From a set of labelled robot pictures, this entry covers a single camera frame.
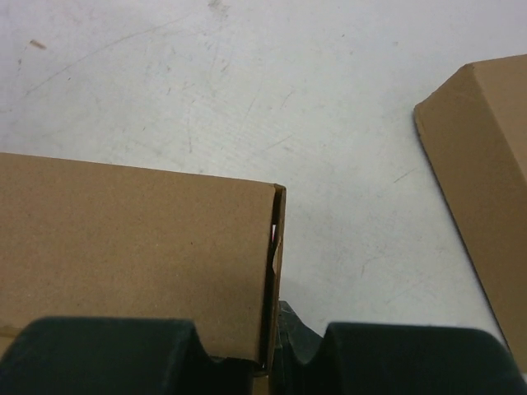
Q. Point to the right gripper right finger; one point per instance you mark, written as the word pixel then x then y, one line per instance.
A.
pixel 366 358

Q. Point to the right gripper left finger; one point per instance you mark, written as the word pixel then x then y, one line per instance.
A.
pixel 59 355

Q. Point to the brown paper box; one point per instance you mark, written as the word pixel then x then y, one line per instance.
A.
pixel 87 239

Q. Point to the folded box middle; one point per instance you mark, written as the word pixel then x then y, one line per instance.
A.
pixel 473 130

